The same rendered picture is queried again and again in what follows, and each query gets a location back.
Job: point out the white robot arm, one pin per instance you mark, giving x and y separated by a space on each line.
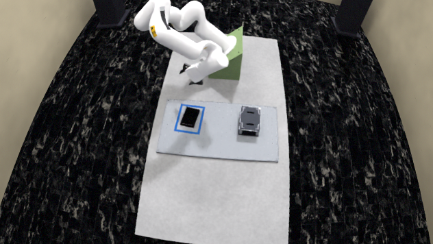
156 15

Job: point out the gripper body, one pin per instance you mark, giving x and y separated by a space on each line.
194 73

